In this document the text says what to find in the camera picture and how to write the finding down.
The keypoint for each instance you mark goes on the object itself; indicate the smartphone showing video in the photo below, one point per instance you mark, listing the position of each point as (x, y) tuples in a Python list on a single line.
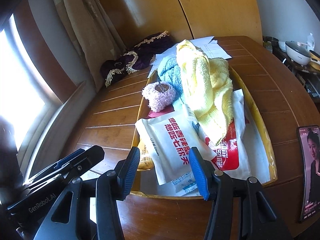
[(308, 137)]

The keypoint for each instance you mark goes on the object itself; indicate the yellow terry towel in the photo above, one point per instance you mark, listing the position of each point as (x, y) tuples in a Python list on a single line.
[(207, 89)]

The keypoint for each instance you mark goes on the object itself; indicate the white electric cooking pot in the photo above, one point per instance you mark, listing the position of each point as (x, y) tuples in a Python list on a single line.
[(297, 53)]

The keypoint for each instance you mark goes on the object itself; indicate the wooden wardrobe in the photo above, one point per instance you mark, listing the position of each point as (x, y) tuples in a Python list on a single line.
[(184, 19)]

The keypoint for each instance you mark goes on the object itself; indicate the small white blue-printed packet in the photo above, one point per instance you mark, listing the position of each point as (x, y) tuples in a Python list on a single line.
[(184, 184)]

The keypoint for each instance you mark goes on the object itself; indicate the white paper sheets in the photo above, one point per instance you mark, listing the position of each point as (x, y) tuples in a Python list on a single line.
[(209, 45)]

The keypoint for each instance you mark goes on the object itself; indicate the pink fuzzy plush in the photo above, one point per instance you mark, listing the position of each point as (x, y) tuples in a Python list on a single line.
[(159, 94)]

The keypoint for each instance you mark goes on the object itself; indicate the blue terry towel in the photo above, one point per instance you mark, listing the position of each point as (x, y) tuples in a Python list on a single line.
[(169, 71)]

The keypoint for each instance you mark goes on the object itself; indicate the cluttered side table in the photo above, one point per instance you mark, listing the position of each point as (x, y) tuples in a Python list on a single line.
[(307, 75)]

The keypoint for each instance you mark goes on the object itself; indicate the purple velvet gold-fringed cloth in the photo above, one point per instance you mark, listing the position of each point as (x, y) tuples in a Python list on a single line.
[(137, 58)]

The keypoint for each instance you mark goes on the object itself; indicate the white red-lettered snack packet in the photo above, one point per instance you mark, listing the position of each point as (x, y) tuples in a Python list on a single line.
[(168, 139)]

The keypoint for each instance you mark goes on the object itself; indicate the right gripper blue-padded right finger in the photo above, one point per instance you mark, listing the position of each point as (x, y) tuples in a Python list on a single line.
[(258, 219)]

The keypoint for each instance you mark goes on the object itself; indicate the red and white snack bag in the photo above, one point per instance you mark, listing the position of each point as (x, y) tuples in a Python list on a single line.
[(231, 156)]

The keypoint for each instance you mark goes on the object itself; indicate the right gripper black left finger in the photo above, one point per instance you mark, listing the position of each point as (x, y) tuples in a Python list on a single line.
[(88, 209)]

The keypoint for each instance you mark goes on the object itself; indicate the beige curtain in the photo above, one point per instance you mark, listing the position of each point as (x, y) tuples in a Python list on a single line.
[(92, 33)]

